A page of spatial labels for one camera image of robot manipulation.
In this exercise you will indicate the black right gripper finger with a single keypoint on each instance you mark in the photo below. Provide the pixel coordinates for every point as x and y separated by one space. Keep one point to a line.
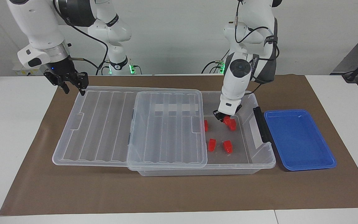
56 82
83 81

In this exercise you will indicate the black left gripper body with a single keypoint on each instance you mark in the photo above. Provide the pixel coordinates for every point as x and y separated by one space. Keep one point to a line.
220 114

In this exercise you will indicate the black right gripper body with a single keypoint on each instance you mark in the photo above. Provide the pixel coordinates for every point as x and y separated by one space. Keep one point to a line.
64 71

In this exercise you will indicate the red plastic block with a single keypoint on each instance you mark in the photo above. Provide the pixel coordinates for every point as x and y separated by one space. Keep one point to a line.
206 125
233 125
211 145
227 120
228 146

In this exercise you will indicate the clear ribbed plastic lid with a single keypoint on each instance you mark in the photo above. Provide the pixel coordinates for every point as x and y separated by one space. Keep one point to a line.
98 124

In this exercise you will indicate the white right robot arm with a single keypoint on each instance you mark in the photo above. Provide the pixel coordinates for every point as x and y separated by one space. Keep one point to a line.
33 21

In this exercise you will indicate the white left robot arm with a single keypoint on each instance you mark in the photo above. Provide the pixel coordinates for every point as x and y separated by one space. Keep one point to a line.
235 84

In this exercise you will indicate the black box latch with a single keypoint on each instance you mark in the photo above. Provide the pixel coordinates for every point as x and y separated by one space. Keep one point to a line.
261 124

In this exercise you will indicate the clear plastic storage box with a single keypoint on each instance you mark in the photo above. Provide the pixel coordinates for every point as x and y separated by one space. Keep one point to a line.
197 171

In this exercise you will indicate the blue plastic tray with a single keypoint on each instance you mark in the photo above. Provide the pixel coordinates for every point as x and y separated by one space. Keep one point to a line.
297 140

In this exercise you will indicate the white power strip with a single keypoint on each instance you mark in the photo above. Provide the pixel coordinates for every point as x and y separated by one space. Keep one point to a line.
29 72

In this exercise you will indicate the brown table mat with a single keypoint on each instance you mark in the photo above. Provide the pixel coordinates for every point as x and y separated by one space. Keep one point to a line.
73 186

